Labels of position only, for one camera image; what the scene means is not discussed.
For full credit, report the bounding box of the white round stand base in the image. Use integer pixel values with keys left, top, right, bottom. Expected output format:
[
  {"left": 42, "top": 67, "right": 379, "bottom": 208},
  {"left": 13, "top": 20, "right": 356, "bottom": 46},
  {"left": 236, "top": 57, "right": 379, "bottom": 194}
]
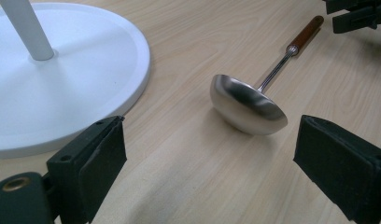
[{"left": 0, "top": 0, "right": 151, "bottom": 161}]

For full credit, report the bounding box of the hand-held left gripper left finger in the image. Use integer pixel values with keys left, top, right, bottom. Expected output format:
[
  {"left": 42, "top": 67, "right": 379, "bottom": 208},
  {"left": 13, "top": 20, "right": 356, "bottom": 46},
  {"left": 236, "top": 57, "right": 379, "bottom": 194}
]
[{"left": 46, "top": 115, "right": 128, "bottom": 224}]

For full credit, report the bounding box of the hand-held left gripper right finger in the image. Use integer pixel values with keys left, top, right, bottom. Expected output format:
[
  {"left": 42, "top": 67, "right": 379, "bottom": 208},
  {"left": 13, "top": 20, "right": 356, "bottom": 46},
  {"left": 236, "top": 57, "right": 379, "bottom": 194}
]
[{"left": 292, "top": 114, "right": 381, "bottom": 224}]

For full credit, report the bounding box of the steel ladle with wooden handle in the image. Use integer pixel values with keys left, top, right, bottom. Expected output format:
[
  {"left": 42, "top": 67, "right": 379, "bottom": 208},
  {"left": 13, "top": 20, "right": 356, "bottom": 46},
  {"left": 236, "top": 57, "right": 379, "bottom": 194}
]
[{"left": 209, "top": 15, "right": 325, "bottom": 136}]

